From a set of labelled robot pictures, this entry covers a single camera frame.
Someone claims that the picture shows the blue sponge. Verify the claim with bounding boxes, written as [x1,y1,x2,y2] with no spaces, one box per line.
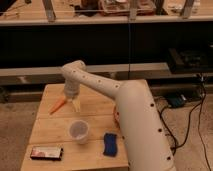
[103,133,118,157]

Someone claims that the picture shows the orange pepper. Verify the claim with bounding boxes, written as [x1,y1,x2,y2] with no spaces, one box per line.
[49,98,67,114]

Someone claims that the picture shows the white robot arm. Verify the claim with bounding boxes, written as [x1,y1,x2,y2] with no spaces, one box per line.
[61,60,176,171]

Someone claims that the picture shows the long wooden shelf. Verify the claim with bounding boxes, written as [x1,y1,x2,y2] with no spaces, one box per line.
[0,63,171,85]

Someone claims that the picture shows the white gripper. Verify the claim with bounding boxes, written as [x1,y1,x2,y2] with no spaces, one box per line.
[64,79,81,113]

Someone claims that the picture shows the wooden table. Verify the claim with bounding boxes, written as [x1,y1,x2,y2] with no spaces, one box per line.
[21,84,129,171]

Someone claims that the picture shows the black cable on floor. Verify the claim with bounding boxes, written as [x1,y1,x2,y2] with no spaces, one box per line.
[159,74,213,171]

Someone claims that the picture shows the dark power adapter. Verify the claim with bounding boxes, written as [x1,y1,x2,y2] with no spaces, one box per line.
[166,95,185,108]

